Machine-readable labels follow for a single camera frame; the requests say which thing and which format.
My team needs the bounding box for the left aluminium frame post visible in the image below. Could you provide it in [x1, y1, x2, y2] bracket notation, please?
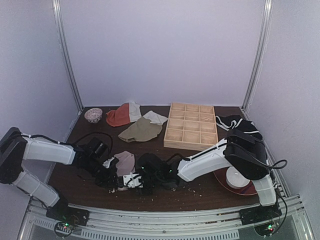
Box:
[52, 0, 84, 115]

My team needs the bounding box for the wooden compartment tray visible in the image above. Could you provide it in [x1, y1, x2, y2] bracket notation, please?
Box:
[163, 102, 219, 151]

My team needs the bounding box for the olive green underwear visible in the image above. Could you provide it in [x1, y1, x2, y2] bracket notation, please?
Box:
[118, 110, 168, 143]

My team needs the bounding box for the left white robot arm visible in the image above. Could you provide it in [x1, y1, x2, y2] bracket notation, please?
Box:
[0, 127, 118, 221]

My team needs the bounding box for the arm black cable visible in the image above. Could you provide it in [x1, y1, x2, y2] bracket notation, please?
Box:
[22, 132, 113, 156]
[257, 159, 288, 226]

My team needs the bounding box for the orange underwear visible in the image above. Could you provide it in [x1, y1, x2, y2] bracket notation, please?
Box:
[106, 102, 142, 127]

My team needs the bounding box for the right aluminium frame post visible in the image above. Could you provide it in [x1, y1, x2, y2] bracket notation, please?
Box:
[241, 0, 273, 114]

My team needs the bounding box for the front aluminium rail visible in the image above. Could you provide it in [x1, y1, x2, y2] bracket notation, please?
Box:
[18, 195, 314, 240]

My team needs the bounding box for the round red tray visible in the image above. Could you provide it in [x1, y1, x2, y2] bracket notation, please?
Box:
[213, 167, 258, 196]

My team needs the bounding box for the aluminium frame post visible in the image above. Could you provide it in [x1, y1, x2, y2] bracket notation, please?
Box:
[52, 0, 84, 115]
[241, 0, 273, 114]

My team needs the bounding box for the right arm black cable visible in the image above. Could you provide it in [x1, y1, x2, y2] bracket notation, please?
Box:
[257, 159, 288, 226]

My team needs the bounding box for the black and white garment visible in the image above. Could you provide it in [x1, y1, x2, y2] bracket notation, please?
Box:
[215, 115, 263, 140]

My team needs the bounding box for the white bowl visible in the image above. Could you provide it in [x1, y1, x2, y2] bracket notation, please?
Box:
[225, 166, 250, 189]

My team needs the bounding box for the mauve and cream underwear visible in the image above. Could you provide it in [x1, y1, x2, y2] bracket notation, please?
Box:
[114, 151, 135, 177]

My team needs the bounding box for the small patterned bowl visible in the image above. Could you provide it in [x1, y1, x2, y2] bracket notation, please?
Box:
[84, 107, 103, 124]

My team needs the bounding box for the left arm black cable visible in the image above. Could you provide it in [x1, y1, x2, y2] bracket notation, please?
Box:
[22, 132, 113, 156]

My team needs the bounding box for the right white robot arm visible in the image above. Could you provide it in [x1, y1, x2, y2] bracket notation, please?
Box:
[117, 129, 282, 218]

